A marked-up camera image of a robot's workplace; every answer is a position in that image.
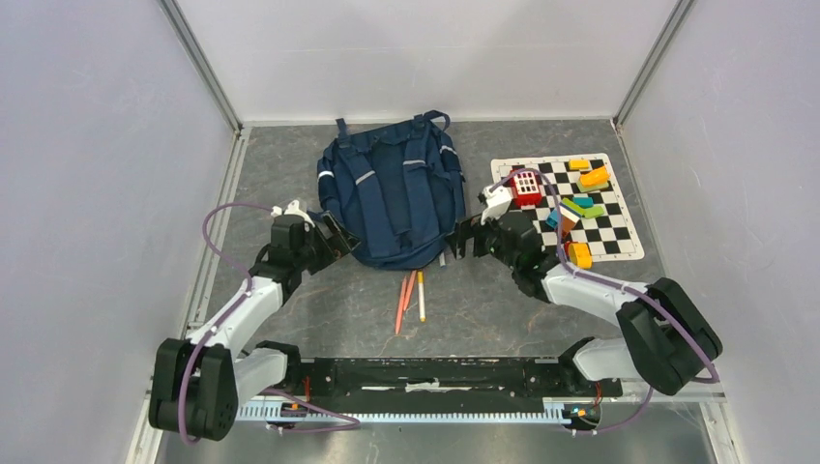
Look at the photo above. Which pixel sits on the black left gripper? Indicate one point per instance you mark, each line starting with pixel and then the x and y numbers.
pixel 335 246

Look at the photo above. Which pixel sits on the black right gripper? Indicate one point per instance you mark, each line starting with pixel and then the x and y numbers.
pixel 464 230

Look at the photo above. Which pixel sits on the yellow and white marker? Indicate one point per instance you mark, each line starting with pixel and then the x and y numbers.
pixel 421 295

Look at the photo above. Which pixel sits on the orange pen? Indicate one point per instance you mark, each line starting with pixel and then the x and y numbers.
pixel 401 305
pixel 410 282

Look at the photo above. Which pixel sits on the navy blue student backpack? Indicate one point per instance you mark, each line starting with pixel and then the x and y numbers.
pixel 397 188

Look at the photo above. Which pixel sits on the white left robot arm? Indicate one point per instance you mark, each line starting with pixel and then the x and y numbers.
pixel 201 381

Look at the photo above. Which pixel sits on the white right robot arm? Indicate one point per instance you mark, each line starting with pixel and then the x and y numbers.
pixel 664 339

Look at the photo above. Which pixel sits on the red window toy block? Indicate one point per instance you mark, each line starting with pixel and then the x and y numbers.
pixel 526 189

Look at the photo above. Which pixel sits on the pile of coloured toy blocks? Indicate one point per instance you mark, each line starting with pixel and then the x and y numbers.
pixel 568 213

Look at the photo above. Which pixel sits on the checkered chessboard mat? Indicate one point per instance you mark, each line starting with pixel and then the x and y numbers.
pixel 598 217

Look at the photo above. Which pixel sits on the yellow flat toy block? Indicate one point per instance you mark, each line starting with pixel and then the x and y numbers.
pixel 579 165

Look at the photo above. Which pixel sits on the orange curved toy block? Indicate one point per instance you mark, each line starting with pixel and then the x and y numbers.
pixel 595 179

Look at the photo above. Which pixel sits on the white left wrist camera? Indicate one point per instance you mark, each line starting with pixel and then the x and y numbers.
pixel 293 208

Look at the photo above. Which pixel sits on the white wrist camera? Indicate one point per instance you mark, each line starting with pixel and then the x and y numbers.
pixel 293 208
pixel 496 201

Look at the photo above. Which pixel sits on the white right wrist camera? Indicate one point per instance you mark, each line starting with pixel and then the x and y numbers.
pixel 496 201

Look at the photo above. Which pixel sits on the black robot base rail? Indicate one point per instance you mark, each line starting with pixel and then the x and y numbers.
pixel 439 386

